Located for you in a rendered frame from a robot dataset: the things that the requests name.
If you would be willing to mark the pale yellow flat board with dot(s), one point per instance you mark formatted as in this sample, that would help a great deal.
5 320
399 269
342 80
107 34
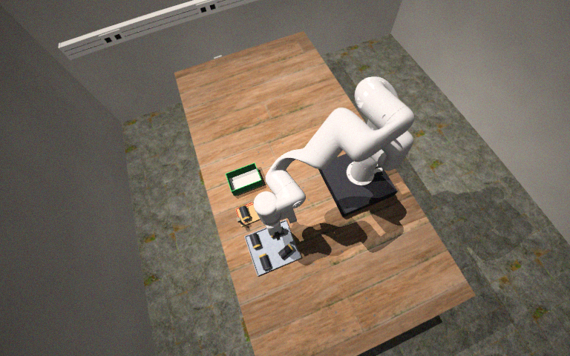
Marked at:
252 213

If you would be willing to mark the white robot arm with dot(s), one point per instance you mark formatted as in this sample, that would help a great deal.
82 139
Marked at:
383 141

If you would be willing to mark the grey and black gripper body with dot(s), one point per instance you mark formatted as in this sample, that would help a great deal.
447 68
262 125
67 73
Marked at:
274 228

